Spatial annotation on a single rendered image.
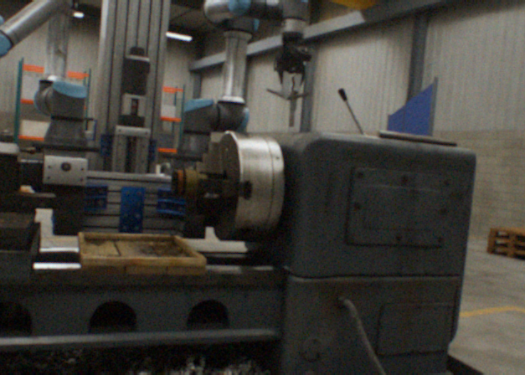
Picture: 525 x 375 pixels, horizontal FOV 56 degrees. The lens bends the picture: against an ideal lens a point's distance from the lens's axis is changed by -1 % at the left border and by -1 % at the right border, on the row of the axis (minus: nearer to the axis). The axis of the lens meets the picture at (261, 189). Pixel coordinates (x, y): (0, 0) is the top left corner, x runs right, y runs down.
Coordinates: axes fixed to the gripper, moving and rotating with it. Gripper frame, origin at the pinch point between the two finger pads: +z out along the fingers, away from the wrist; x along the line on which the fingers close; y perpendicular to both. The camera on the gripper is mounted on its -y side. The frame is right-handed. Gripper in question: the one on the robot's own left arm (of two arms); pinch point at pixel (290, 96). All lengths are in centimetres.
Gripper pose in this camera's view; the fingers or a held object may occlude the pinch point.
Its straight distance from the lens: 164.9
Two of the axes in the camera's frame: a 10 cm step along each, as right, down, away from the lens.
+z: -0.9, 9.9, 0.6
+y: -3.8, -0.9, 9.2
